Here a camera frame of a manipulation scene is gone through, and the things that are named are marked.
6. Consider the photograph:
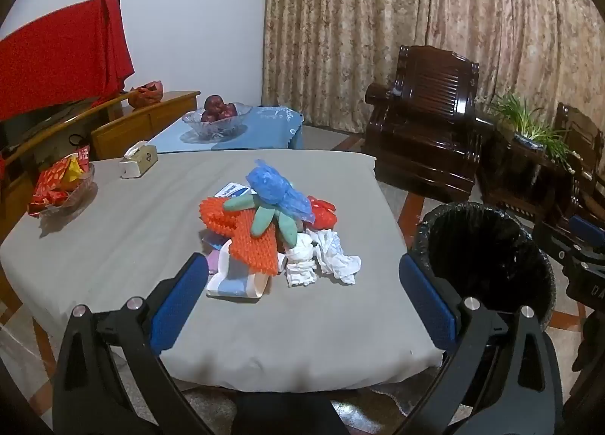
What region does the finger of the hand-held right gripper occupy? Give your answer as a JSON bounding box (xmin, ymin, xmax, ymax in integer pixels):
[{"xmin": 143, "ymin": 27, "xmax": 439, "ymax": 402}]
[
  {"xmin": 568, "ymin": 214, "xmax": 605, "ymax": 243},
  {"xmin": 534, "ymin": 222, "xmax": 586, "ymax": 271}
]

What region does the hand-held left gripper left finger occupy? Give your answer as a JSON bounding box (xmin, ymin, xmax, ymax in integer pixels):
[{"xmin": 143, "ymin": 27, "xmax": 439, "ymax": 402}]
[{"xmin": 52, "ymin": 253, "xmax": 223, "ymax": 435}]

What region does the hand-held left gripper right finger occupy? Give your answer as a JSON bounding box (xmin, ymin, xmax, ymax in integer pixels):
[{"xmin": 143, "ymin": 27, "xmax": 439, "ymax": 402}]
[{"xmin": 398, "ymin": 253, "xmax": 564, "ymax": 435}]

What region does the striped paper packet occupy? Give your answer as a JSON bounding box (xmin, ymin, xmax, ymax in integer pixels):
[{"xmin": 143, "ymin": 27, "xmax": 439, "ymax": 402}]
[{"xmin": 203, "ymin": 234, "xmax": 275, "ymax": 300}]

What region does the black lined trash bin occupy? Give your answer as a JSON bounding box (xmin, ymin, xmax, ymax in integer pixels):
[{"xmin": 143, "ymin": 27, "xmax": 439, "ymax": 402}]
[{"xmin": 410, "ymin": 201, "xmax": 556, "ymax": 332}]

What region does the orange bumpy plastic sheet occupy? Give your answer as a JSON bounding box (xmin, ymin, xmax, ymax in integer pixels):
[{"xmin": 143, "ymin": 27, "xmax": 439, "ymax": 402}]
[{"xmin": 199, "ymin": 197, "xmax": 289, "ymax": 277}]

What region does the white tissue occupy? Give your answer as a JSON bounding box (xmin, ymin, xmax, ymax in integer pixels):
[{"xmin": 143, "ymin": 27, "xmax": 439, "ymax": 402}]
[
  {"xmin": 284, "ymin": 233, "xmax": 317, "ymax": 288},
  {"xmin": 307, "ymin": 227, "xmax": 362, "ymax": 285}
]

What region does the white and blue box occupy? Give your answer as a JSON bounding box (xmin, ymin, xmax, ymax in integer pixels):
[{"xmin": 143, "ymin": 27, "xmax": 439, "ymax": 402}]
[{"xmin": 214, "ymin": 182, "xmax": 258, "ymax": 202}]

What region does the red plastic net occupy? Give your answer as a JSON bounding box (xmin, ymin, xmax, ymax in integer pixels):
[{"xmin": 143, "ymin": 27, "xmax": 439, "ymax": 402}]
[{"xmin": 306, "ymin": 195, "xmax": 338, "ymax": 230}]

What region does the blue plastic bag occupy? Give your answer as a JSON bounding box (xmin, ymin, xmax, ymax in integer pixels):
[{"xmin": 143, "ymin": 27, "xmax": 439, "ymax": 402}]
[{"xmin": 246, "ymin": 159, "xmax": 315, "ymax": 228}]

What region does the dark wooden side table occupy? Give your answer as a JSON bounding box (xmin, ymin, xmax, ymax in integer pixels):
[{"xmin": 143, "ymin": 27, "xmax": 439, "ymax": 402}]
[{"xmin": 477, "ymin": 123, "xmax": 568, "ymax": 218}]

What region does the grey tablecloth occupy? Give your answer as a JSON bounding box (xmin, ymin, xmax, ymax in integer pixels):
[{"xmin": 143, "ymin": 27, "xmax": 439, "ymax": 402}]
[{"xmin": 0, "ymin": 148, "xmax": 445, "ymax": 391}]

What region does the dark wooden armchair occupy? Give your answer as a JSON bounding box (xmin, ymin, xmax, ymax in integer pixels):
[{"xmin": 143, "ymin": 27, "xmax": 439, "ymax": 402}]
[
  {"xmin": 534, "ymin": 103, "xmax": 605, "ymax": 256},
  {"xmin": 361, "ymin": 44, "xmax": 495, "ymax": 202}
]

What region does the green potted plant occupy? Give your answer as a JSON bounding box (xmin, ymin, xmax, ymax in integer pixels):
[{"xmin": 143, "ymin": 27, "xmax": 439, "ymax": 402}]
[{"xmin": 487, "ymin": 92, "xmax": 575, "ymax": 166}]

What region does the beige tissue box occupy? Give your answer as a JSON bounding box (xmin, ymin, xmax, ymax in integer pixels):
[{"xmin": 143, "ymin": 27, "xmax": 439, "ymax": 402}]
[{"xmin": 118, "ymin": 142, "xmax": 158, "ymax": 179}]

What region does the glass snack dish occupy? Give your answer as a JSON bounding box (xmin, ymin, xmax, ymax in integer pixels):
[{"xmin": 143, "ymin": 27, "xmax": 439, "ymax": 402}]
[{"xmin": 28, "ymin": 163, "xmax": 98, "ymax": 221}]

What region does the yellow snack packet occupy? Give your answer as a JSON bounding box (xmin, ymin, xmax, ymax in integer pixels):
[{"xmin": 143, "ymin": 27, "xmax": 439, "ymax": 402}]
[{"xmin": 63, "ymin": 155, "xmax": 85, "ymax": 181}]

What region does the large red snack packet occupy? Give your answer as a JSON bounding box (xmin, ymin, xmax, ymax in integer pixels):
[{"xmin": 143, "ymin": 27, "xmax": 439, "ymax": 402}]
[{"xmin": 27, "ymin": 158, "xmax": 79, "ymax": 216}]

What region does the small red snack packet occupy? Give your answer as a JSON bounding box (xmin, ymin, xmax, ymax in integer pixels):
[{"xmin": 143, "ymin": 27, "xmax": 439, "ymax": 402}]
[{"xmin": 71, "ymin": 146, "xmax": 92, "ymax": 173}]

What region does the glass fruit bowl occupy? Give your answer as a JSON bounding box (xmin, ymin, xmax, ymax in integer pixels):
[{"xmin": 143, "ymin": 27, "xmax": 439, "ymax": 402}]
[{"xmin": 182, "ymin": 104, "xmax": 253, "ymax": 140}]

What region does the wooden cabinet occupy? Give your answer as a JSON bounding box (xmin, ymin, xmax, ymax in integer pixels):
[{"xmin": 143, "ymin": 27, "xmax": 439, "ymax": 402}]
[{"xmin": 0, "ymin": 91, "xmax": 202, "ymax": 317}]

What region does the blue covered small table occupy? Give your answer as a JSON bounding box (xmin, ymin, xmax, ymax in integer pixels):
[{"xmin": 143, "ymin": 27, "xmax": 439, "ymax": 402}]
[{"xmin": 146, "ymin": 105, "xmax": 304, "ymax": 152}]

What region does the dark television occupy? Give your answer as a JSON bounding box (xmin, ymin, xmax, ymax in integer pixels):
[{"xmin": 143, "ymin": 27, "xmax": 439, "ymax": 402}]
[{"xmin": 0, "ymin": 101, "xmax": 95, "ymax": 152}]

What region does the red cloth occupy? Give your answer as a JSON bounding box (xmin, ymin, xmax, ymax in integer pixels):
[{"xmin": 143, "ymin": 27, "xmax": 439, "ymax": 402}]
[{"xmin": 0, "ymin": 0, "xmax": 135, "ymax": 121}]

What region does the beige patterned curtain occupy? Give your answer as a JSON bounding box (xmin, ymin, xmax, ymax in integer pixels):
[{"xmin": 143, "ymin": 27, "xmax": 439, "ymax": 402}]
[{"xmin": 261, "ymin": 0, "xmax": 605, "ymax": 166}]

